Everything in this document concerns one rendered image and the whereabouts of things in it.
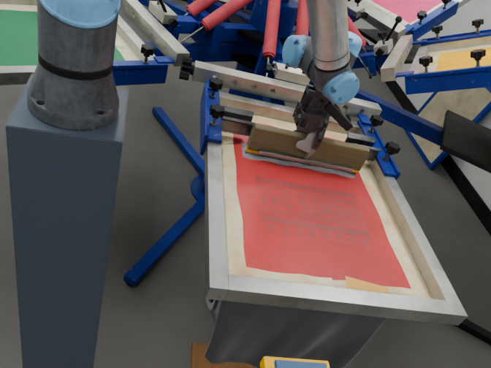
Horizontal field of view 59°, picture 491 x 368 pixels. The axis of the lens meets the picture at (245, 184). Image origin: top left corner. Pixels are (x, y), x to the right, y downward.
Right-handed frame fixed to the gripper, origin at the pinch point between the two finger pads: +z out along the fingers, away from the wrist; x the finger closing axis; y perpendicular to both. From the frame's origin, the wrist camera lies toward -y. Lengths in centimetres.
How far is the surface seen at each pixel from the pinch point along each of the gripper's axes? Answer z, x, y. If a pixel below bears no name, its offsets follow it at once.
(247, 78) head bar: -4.4, -30.6, 17.1
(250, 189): 4.5, 15.9, 17.7
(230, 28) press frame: -3, -79, 20
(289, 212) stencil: 4.6, 22.4, 7.7
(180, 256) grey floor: 100, -40, 22
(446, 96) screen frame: 57, -211, -189
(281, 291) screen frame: 1, 50, 15
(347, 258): 4.9, 35.6, -5.0
